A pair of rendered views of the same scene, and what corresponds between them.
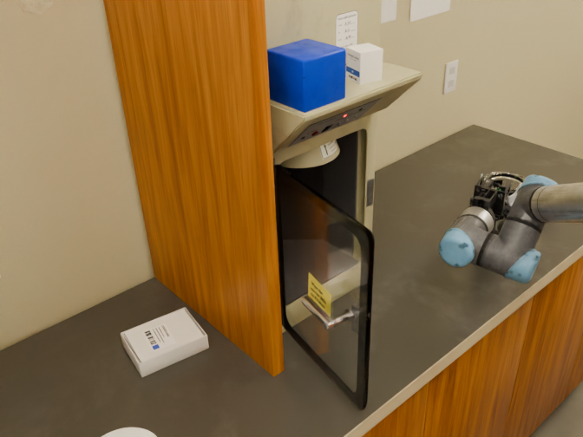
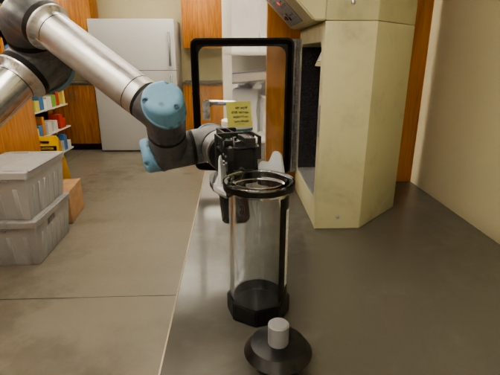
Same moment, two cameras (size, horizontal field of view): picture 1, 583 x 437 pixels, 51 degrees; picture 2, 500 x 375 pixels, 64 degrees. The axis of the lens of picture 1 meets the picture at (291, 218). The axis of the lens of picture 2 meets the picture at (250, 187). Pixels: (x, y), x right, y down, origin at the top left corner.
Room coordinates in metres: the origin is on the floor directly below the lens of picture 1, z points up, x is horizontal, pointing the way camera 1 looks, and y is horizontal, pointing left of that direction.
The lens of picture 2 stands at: (1.68, -1.00, 1.34)
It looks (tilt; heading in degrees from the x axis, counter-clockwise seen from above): 18 degrees down; 128
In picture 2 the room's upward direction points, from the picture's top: straight up
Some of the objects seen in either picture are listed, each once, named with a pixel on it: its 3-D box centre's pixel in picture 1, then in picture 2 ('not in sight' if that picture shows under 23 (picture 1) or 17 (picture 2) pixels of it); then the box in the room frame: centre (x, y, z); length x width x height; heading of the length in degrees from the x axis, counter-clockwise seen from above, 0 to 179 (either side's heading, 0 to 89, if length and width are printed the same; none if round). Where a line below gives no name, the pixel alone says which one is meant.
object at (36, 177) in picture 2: not in sight; (21, 183); (-1.19, 0.11, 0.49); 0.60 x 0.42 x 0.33; 130
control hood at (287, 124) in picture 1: (345, 110); (288, 3); (1.11, -0.11, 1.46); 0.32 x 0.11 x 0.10; 130
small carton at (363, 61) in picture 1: (363, 63); not in sight; (1.14, -0.15, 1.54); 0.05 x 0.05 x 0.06; 26
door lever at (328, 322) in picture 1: (326, 309); not in sight; (0.83, -0.06, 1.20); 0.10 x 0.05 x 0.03; 30
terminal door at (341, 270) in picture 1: (317, 287); (242, 108); (0.91, -0.05, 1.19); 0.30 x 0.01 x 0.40; 30
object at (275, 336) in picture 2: not in sight; (277, 343); (1.44, -0.62, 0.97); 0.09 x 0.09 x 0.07
